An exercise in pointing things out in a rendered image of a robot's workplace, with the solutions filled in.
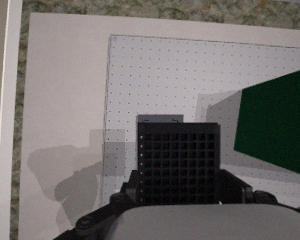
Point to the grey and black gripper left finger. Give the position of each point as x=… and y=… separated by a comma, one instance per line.
x=96, y=225

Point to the grey perforated base plate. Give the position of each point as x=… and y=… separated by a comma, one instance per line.
x=201, y=79

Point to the green bin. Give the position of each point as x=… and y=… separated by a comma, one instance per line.
x=268, y=125

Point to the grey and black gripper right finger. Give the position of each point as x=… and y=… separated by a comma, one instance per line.
x=235, y=191

